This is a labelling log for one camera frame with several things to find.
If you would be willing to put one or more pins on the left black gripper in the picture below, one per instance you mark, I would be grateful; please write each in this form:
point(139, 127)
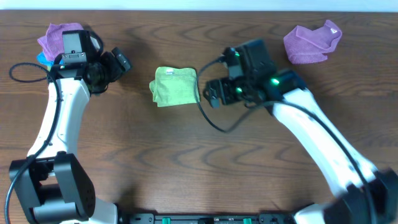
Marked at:
point(121, 59)

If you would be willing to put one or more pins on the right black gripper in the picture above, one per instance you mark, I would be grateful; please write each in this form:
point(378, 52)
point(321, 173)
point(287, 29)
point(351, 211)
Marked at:
point(224, 86)

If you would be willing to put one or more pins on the light green cloth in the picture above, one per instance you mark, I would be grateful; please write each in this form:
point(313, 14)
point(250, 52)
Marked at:
point(174, 86)

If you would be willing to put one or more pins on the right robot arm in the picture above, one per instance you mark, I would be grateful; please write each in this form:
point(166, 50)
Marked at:
point(363, 193)

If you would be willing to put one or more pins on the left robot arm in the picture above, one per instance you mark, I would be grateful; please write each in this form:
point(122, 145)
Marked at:
point(50, 183)

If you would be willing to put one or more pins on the folded purple cloth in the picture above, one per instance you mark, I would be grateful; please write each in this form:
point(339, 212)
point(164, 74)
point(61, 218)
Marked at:
point(52, 41)

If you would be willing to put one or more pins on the folded blue cloth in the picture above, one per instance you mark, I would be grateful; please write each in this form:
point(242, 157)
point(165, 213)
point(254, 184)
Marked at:
point(42, 60)

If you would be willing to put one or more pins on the crumpled purple cloth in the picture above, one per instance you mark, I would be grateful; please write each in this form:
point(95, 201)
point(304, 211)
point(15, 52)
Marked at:
point(304, 46)

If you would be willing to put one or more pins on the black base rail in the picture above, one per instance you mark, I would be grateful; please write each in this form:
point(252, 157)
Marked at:
point(262, 218)

